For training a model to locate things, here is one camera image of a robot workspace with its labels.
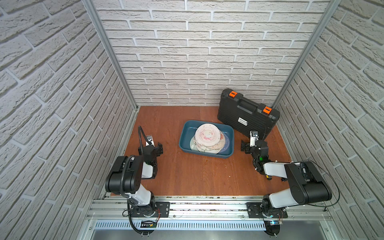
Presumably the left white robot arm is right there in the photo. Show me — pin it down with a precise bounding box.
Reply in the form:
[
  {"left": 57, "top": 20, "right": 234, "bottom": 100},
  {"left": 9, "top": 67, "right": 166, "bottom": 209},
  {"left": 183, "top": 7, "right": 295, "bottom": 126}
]
[{"left": 105, "top": 135, "right": 163, "bottom": 212}]

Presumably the butterfly pastel coaster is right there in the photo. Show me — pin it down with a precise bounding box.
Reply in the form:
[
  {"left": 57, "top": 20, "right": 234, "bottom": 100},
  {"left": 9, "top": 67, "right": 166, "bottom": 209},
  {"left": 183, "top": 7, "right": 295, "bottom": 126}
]
[{"left": 190, "top": 137, "right": 221, "bottom": 154}]

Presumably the teal plastic storage box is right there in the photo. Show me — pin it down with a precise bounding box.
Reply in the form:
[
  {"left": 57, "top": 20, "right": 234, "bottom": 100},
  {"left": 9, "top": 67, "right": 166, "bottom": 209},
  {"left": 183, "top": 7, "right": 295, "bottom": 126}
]
[{"left": 179, "top": 120, "right": 235, "bottom": 159}]

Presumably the aluminium corner post right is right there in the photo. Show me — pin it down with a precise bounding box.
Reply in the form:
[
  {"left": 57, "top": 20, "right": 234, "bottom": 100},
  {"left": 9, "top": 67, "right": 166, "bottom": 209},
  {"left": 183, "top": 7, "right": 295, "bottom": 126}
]
[{"left": 272, "top": 0, "right": 341, "bottom": 109}]

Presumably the aluminium corner post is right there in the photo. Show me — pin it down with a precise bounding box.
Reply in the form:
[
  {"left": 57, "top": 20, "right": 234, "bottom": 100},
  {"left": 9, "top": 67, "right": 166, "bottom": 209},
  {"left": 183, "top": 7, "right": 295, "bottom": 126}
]
[
  {"left": 272, "top": 0, "right": 341, "bottom": 109},
  {"left": 83, "top": 0, "right": 139, "bottom": 111}
]

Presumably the aluminium corner post left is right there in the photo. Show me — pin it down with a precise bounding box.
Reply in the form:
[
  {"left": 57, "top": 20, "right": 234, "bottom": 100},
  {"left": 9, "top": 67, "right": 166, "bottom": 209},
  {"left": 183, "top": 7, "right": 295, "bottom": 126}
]
[{"left": 83, "top": 0, "right": 139, "bottom": 111}]

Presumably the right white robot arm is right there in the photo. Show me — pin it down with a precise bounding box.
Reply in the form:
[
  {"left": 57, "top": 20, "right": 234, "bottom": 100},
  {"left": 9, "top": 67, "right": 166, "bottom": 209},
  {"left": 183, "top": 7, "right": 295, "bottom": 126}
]
[{"left": 241, "top": 131, "right": 333, "bottom": 215}]

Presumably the black plastic tool case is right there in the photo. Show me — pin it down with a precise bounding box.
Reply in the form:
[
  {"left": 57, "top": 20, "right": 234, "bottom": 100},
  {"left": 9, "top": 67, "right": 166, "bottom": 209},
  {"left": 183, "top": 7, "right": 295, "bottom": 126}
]
[{"left": 218, "top": 89, "right": 281, "bottom": 140}]

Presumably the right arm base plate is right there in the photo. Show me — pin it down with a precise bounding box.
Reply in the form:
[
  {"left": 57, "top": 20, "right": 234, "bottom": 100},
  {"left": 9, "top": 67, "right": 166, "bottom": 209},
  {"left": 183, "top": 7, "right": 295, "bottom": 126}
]
[{"left": 246, "top": 202, "right": 288, "bottom": 219}]

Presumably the pink rainbow unicorn coaster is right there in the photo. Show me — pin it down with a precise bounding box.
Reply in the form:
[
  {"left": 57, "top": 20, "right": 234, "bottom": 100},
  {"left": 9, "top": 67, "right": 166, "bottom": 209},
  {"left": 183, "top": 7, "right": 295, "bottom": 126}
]
[{"left": 195, "top": 123, "right": 221, "bottom": 147}]

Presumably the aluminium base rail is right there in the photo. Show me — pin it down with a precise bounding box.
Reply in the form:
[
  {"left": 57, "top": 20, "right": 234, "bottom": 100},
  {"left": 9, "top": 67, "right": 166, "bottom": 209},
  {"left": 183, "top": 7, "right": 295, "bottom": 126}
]
[{"left": 86, "top": 196, "right": 333, "bottom": 231}]

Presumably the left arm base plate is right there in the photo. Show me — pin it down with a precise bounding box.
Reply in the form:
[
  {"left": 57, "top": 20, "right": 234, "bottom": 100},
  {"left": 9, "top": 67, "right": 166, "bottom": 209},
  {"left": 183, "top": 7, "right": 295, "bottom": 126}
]
[{"left": 130, "top": 202, "right": 171, "bottom": 218}]

